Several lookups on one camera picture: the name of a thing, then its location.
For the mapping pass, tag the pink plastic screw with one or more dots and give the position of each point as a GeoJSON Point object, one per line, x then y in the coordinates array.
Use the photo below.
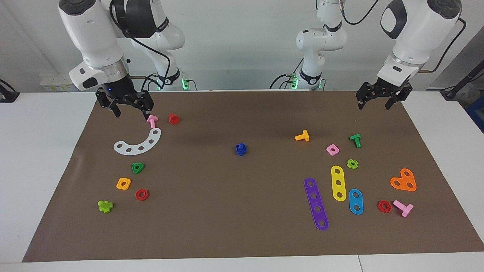
{"type": "Point", "coordinates": [152, 121]}
{"type": "Point", "coordinates": [405, 209]}

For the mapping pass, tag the yellow three-hole plate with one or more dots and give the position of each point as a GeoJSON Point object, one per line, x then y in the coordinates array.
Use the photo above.
{"type": "Point", "coordinates": [338, 177]}

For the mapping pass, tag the purple four-hole plate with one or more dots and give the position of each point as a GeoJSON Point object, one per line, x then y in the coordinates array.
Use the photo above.
{"type": "Point", "coordinates": [316, 203]}

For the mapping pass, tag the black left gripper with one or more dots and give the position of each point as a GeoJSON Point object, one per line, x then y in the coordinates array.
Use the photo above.
{"type": "Point", "coordinates": [382, 90]}

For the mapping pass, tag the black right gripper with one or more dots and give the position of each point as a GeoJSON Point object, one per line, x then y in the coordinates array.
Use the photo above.
{"type": "Point", "coordinates": [124, 94]}

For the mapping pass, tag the blue crate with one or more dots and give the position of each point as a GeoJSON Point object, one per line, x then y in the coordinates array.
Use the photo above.
{"type": "Point", "coordinates": [477, 113]}

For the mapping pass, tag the green triangle nut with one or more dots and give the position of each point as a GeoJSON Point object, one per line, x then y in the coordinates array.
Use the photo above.
{"type": "Point", "coordinates": [141, 165]}

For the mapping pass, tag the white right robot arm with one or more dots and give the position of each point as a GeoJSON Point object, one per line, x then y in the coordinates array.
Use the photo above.
{"type": "Point", "coordinates": [90, 34]}

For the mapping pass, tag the brown table mat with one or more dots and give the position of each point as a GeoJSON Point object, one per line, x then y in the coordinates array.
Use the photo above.
{"type": "Point", "coordinates": [242, 207]}

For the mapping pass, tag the black clamp mount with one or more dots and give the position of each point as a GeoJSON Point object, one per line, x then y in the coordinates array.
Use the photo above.
{"type": "Point", "coordinates": [7, 96]}

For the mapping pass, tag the lime green cross nut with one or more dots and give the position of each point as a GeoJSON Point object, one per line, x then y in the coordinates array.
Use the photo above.
{"type": "Point", "coordinates": [356, 163]}

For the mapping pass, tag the pink square nut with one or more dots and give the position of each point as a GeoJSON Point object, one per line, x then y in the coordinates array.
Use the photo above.
{"type": "Point", "coordinates": [328, 148]}

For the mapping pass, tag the blue plastic screw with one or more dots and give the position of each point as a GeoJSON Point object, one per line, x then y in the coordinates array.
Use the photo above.
{"type": "Point", "coordinates": [240, 153]}

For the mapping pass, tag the white curved five-hole plate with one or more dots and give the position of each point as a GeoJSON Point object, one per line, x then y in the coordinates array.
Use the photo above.
{"type": "Point", "coordinates": [135, 150]}

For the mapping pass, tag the blue two-hole plate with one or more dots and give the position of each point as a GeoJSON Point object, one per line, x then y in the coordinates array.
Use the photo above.
{"type": "Point", "coordinates": [356, 201]}

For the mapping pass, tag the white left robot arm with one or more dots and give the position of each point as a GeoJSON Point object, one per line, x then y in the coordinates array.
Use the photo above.
{"type": "Point", "coordinates": [416, 34]}

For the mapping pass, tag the blue square nut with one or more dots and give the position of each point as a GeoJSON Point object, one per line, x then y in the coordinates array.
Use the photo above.
{"type": "Point", "coordinates": [238, 149]}

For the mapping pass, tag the orange heart-shaped plate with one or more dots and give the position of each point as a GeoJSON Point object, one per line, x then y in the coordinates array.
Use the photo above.
{"type": "Point", "coordinates": [403, 180]}

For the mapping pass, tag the orange square nut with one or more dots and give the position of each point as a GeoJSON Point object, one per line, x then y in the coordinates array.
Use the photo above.
{"type": "Point", "coordinates": [119, 187]}

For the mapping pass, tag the red plastic screw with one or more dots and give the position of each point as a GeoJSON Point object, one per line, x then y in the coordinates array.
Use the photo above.
{"type": "Point", "coordinates": [174, 119]}

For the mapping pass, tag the lime green plastic screw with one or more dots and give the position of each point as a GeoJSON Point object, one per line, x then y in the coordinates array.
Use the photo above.
{"type": "Point", "coordinates": [104, 206]}

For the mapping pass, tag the orange plastic screw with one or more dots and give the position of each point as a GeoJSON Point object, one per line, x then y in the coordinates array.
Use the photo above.
{"type": "Point", "coordinates": [303, 136]}

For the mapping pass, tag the black stand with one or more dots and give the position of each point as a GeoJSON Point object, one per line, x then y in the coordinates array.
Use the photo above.
{"type": "Point", "coordinates": [453, 92]}

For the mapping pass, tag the red hex nut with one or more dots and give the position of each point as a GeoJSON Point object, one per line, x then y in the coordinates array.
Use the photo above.
{"type": "Point", "coordinates": [379, 206]}
{"type": "Point", "coordinates": [137, 196]}

